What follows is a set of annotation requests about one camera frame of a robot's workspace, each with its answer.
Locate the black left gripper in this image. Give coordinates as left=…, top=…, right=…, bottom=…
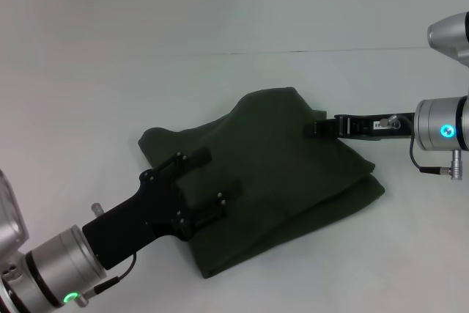
left=81, top=147, right=243, bottom=270

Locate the right arm gripper cable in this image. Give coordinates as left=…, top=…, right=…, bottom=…
left=380, top=114, right=465, bottom=183

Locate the silver vented left wrist camera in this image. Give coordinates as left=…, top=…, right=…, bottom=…
left=0, top=169, right=30, bottom=257

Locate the dark green shirt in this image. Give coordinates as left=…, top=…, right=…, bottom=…
left=137, top=86, right=385, bottom=280

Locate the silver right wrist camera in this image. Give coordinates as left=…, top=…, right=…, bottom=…
left=427, top=11, right=469, bottom=62

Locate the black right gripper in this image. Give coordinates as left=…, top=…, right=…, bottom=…
left=306, top=111, right=417, bottom=142

